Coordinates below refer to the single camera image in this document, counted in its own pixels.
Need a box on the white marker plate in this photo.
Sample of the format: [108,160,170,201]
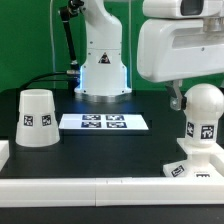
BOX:
[59,114,148,130]

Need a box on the white rail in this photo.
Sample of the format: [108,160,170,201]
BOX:
[0,178,224,207]
[0,140,9,171]
[210,154,224,178]

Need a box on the white front rail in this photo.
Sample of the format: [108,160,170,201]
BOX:
[0,178,224,207]

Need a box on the grey hanging cable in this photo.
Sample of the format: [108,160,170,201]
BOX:
[49,0,56,73]

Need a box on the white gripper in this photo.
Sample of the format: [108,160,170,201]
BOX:
[137,19,224,111]

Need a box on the white left rail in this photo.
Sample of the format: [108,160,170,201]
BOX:
[0,140,9,171]

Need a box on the white lamp base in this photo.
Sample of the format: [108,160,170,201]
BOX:
[163,138,224,178]

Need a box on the white lamp shade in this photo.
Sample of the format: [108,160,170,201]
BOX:
[16,89,60,147]

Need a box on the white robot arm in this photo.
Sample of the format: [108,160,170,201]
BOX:
[76,0,224,110]

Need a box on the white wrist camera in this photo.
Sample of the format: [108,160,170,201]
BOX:
[142,0,224,19]

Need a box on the white right rail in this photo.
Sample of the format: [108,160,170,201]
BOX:
[210,154,224,178]

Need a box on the black camera stand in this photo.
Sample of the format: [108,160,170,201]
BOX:
[59,0,84,76]

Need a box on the black cable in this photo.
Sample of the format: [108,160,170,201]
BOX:
[20,70,81,91]

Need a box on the white lamp bulb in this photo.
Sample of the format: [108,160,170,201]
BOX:
[184,84,224,148]

